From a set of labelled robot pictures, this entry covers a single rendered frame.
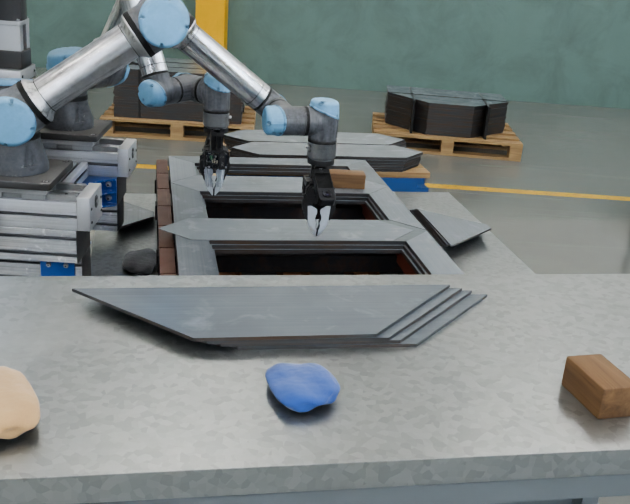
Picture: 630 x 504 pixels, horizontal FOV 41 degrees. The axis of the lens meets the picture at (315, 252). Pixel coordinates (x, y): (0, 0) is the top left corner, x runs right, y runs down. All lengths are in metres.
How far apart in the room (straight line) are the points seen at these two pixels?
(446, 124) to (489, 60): 2.77
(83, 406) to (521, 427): 0.60
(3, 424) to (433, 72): 8.74
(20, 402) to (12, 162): 1.16
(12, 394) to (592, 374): 0.80
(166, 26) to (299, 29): 7.46
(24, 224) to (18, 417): 1.20
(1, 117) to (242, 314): 0.90
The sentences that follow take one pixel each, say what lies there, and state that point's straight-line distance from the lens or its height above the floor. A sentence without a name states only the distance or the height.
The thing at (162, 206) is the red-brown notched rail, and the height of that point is 0.83.
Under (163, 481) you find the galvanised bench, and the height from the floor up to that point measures 1.04.
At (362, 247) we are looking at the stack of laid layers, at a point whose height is 0.83.
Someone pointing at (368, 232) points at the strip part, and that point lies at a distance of 2.48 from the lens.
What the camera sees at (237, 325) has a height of 1.07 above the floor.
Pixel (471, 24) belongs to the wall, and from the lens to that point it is 9.62.
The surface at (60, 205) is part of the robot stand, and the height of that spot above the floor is 0.97.
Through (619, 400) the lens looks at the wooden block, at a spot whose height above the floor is 1.08.
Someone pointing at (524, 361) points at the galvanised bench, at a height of 1.05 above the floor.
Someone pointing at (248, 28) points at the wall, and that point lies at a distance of 9.49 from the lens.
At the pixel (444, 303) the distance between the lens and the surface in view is 1.54.
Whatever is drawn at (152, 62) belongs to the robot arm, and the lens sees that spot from 2.44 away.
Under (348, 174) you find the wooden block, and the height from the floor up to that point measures 0.90.
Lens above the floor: 1.67
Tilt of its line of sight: 21 degrees down
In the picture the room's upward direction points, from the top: 4 degrees clockwise
